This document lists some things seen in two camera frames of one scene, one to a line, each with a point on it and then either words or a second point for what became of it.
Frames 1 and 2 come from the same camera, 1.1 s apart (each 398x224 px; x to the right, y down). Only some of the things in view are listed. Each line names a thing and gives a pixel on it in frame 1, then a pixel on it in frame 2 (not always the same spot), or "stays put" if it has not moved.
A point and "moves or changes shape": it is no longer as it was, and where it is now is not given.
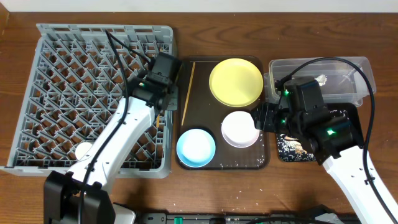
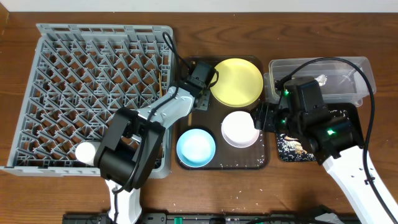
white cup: x=81 y=149 stays put
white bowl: x=238 y=129 stays put
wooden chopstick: x=188 y=93 moves or changes shape
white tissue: x=321 y=79 stays put
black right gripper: x=263 y=117 stays put
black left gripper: x=173 y=97 to x=203 y=101
